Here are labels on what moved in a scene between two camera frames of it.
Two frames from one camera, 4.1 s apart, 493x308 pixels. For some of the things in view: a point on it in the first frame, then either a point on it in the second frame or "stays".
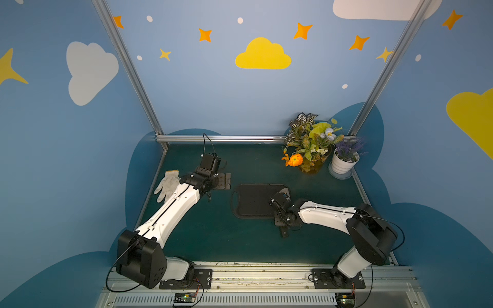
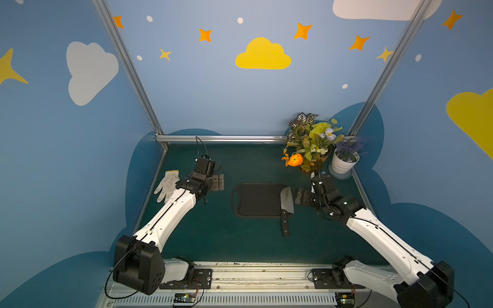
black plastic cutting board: (251, 201) stays
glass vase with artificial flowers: (309, 142) stays
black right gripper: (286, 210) to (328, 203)
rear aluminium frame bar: (221, 138) stays
